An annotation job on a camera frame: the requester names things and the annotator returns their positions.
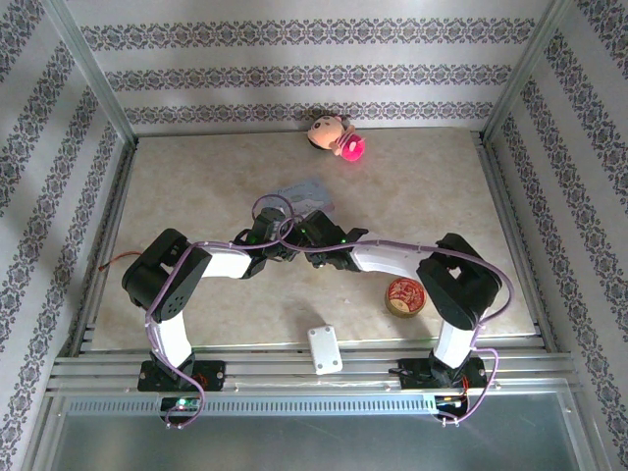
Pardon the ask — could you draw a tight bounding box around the blue pink cartoon tin box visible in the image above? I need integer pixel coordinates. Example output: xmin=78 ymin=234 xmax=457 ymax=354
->
xmin=267 ymin=177 xmax=338 ymax=218

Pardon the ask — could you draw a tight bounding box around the round red gold tin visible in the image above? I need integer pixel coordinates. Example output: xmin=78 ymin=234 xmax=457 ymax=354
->
xmin=385 ymin=277 xmax=428 ymax=319

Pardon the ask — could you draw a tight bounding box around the plush doll pink dress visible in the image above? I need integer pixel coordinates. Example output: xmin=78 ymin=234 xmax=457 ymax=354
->
xmin=307 ymin=113 xmax=369 ymax=165

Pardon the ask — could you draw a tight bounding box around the green lit controller board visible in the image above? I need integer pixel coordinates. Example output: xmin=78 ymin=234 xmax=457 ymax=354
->
xmin=160 ymin=396 xmax=203 ymax=413

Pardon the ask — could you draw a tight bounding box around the grey metal panel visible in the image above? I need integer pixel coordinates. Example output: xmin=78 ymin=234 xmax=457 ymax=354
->
xmin=28 ymin=392 xmax=601 ymax=471

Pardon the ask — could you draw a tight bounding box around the white plastic mount box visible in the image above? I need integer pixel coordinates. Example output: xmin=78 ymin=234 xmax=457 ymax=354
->
xmin=306 ymin=323 xmax=344 ymax=377

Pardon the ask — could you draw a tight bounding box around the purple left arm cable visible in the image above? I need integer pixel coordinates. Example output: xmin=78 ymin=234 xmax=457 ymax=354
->
xmin=144 ymin=194 xmax=306 ymax=429

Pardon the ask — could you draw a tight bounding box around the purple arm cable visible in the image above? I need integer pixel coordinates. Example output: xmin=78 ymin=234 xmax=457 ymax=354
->
xmin=277 ymin=215 xmax=516 ymax=426
xmin=144 ymin=194 xmax=306 ymax=429

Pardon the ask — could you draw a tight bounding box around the aluminium rail frame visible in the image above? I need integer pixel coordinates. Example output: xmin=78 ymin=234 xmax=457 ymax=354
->
xmin=46 ymin=321 xmax=576 ymax=394

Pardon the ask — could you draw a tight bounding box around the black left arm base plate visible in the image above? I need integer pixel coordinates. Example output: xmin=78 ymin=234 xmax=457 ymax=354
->
xmin=136 ymin=359 xmax=228 ymax=393

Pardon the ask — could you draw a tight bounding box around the thin red wire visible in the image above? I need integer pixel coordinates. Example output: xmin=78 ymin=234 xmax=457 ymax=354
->
xmin=99 ymin=250 xmax=144 ymax=271

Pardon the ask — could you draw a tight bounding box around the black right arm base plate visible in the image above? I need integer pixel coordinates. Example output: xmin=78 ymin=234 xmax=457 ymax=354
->
xmin=397 ymin=356 xmax=490 ymax=392

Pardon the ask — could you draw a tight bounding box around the slotted grey cable duct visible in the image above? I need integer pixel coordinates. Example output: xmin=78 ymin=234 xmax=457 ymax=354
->
xmin=66 ymin=393 xmax=573 ymax=416

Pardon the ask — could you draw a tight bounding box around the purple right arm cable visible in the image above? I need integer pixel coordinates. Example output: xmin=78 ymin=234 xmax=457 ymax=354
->
xmin=277 ymin=215 xmax=516 ymax=426

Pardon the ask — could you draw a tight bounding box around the controller board with wires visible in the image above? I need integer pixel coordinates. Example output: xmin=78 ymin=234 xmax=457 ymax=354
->
xmin=435 ymin=393 xmax=468 ymax=411

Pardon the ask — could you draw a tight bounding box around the aluminium corner post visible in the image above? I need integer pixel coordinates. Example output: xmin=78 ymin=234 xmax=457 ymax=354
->
xmin=44 ymin=0 xmax=139 ymax=144
xmin=482 ymin=0 xmax=574 ymax=141

